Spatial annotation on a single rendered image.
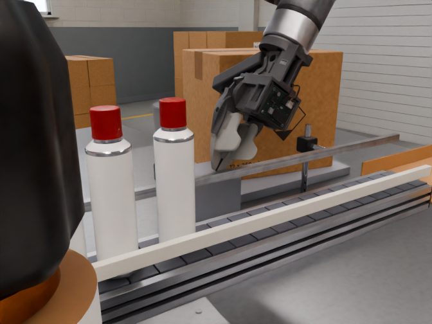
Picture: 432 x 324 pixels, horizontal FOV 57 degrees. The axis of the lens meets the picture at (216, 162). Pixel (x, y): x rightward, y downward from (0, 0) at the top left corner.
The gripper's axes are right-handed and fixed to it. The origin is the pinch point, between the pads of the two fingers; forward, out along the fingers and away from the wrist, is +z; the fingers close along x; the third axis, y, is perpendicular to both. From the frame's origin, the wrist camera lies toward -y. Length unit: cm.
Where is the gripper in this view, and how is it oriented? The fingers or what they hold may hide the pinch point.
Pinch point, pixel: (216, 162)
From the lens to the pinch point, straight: 61.5
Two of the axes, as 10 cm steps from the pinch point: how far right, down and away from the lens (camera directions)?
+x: 7.1, 3.8, 6.0
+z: -4.6, 8.9, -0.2
